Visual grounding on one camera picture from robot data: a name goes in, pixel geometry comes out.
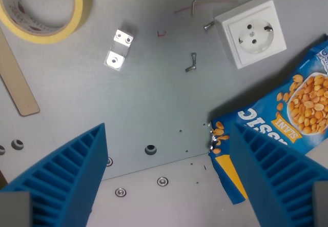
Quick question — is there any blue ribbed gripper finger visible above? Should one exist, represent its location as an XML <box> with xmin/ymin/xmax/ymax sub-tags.
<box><xmin>0</xmin><ymin>122</ymin><xmax>108</xmax><ymax>227</ymax></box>
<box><xmin>229</xmin><ymin>122</ymin><xmax>328</xmax><ymax>227</ymax></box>

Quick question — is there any blue peanut snack bag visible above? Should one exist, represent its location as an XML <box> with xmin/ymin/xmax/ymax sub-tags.
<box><xmin>206</xmin><ymin>34</ymin><xmax>328</xmax><ymax>206</ymax></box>

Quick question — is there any flat wooden stick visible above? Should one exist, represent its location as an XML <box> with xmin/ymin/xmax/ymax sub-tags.
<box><xmin>0</xmin><ymin>27</ymin><xmax>41</xmax><ymax>117</ymax></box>

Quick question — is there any yellow masking tape roll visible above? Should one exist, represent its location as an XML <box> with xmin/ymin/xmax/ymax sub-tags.
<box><xmin>0</xmin><ymin>0</ymin><xmax>93</xmax><ymax>45</ymax></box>

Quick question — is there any metal hex allen key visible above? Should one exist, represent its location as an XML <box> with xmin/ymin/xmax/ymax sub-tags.
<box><xmin>192</xmin><ymin>0</ymin><xmax>239</xmax><ymax>16</ymax></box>

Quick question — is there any metal angle bracket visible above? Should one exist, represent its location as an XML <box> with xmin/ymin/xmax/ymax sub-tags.
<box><xmin>103</xmin><ymin>29</ymin><xmax>135</xmax><ymax>71</ymax></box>

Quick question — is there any white electrical wall socket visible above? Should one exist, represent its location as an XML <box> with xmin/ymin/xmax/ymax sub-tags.
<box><xmin>214</xmin><ymin>0</ymin><xmax>288</xmax><ymax>70</ymax></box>

